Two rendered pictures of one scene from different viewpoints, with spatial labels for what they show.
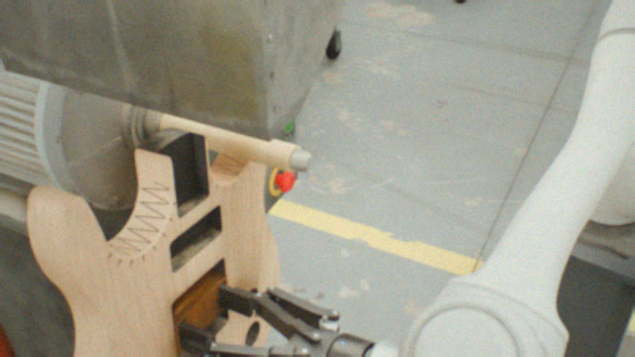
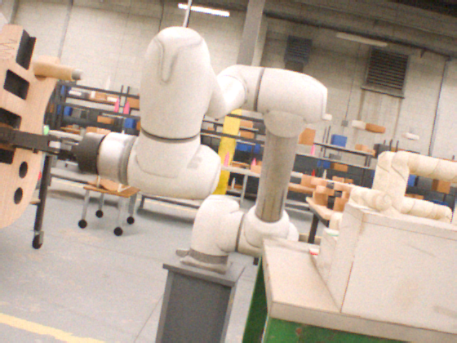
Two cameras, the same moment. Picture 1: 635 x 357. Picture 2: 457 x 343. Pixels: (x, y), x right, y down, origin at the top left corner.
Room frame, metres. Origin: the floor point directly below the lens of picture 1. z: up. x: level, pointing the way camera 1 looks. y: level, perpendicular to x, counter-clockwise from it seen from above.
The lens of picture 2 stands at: (-0.36, 0.09, 1.16)
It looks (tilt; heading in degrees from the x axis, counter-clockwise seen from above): 3 degrees down; 334
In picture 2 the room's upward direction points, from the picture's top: 11 degrees clockwise
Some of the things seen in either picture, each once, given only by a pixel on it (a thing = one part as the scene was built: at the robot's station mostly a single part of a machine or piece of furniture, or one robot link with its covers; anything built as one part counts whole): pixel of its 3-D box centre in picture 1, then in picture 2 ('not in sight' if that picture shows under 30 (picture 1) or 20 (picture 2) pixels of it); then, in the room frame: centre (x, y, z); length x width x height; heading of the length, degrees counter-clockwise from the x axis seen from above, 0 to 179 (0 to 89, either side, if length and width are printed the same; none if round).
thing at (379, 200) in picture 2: not in sight; (379, 200); (0.18, -0.47, 1.12); 0.11 x 0.03 x 0.03; 152
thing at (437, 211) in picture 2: not in sight; (405, 206); (0.23, -0.61, 1.12); 0.20 x 0.03 x 0.03; 61
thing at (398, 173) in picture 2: not in sight; (395, 188); (0.13, -0.46, 1.15); 0.03 x 0.03 x 0.09
